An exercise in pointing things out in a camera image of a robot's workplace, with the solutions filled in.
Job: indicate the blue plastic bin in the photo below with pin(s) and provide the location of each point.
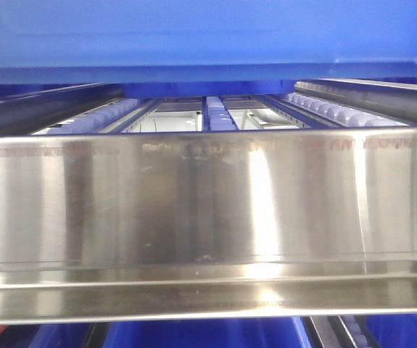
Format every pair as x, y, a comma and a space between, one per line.
195, 41

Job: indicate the middle white roller track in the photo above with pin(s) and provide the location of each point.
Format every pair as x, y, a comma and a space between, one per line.
216, 117

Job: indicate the white roller track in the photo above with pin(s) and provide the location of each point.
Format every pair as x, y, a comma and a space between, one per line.
95, 120
216, 117

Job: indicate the left white roller track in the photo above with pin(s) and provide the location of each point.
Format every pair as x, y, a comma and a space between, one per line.
95, 120

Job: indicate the white roller track strip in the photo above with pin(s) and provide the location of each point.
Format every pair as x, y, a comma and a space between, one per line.
335, 104

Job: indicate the lower middle blue bin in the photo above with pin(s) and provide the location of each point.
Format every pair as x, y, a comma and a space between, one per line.
222, 332

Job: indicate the lower left blue bin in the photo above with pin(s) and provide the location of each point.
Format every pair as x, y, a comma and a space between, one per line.
61, 335

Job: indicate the lower right blue bin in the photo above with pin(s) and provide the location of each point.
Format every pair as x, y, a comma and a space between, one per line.
398, 330

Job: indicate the stainless steel shelf front rail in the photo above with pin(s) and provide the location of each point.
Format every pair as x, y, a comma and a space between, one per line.
208, 225

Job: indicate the dark metal divider rail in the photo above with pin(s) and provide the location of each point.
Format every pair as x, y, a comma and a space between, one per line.
25, 113

